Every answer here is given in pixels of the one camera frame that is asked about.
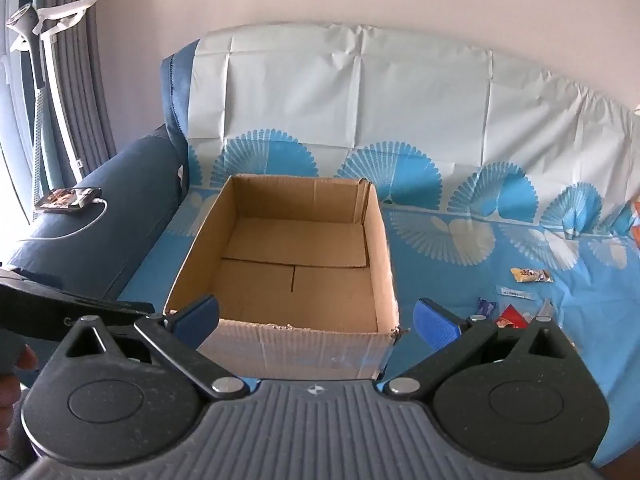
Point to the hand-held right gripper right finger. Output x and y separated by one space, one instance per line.
437 322

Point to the yellow snack packet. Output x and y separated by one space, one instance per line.
530 275

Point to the person's left hand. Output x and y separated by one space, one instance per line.
27 358

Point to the red clear-wrapped snack pack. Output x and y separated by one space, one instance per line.
512 316

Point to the blue fabric sofa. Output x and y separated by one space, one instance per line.
125 200

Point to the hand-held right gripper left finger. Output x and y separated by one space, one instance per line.
197 317

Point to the grey curtain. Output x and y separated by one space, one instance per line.
95 85

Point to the small white strip packet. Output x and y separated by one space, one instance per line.
515 291

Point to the orange cushion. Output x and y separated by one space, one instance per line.
636 222

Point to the blue white printed sheet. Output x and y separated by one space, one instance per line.
450 110

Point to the black smartphone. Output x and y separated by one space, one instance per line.
67 199

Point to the cardboard box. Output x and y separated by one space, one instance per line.
300 260

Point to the purple chocolate bar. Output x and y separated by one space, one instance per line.
486 306

